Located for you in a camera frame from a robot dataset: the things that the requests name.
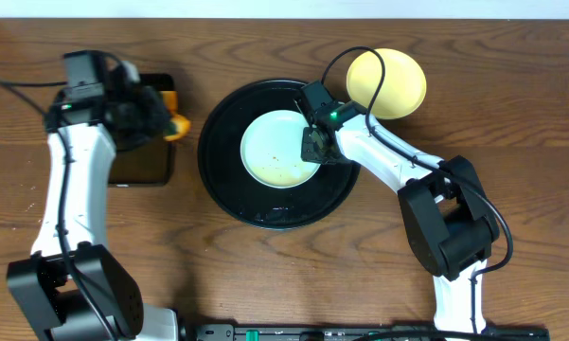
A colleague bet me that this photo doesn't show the green yellow sponge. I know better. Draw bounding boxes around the green yellow sponge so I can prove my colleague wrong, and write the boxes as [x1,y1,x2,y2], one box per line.
[160,91,191,142]

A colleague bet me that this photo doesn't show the light green plate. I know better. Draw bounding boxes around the light green plate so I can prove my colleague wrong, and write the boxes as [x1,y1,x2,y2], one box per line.
[240,110,320,189]

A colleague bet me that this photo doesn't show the yellow plate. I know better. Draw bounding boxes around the yellow plate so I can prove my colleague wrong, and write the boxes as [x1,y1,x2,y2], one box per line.
[347,48,427,119]

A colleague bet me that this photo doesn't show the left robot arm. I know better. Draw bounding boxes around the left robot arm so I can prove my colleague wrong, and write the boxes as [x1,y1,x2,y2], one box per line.
[7,86,189,340]

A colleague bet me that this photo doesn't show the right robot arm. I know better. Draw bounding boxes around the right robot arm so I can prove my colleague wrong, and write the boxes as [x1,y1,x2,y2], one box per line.
[301,103,499,333]

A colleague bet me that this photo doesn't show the black rectangular water tray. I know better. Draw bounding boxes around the black rectangular water tray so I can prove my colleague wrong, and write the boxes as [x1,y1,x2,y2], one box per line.
[109,73,178,188]

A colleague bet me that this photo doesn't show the round black tray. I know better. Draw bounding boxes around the round black tray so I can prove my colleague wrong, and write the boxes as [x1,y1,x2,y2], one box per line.
[198,79,361,230]

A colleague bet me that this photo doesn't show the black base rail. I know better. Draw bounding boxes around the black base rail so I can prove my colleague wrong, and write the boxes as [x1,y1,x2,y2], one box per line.
[186,324,551,341]

